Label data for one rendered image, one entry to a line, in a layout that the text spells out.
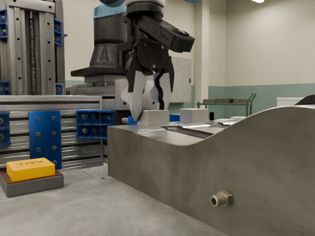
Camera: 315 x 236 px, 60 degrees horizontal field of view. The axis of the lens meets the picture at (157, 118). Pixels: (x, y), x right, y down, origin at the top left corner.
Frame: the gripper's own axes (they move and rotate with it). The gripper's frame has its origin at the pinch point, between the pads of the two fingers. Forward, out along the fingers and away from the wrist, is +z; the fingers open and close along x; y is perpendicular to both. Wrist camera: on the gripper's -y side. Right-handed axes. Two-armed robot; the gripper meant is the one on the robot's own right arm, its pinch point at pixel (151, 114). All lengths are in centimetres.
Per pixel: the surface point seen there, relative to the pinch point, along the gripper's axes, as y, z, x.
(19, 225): -9.9, 10.9, 25.1
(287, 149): -30.9, 1.1, 8.3
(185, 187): -18.6, 7.6, 8.4
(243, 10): 486, -270, -697
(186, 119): -0.7, 1.3, -8.3
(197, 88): 536, -30, -548
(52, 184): 0.2, 10.0, 18.6
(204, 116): -2.2, 0.8, -12.1
